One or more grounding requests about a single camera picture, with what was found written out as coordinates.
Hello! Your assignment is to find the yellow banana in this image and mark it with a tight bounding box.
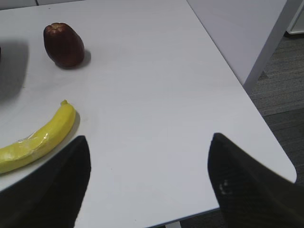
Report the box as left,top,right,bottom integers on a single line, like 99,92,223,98
0,100,76,174

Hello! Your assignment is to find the white table leg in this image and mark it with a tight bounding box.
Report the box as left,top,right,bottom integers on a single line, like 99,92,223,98
243,0,303,94

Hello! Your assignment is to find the dark red wax apple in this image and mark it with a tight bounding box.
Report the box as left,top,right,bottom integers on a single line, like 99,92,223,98
43,23,85,68

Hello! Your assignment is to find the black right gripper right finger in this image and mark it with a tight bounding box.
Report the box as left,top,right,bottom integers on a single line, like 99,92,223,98
208,133,304,228

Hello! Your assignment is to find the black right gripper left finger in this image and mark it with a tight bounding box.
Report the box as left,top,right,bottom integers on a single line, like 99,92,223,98
0,135,91,228

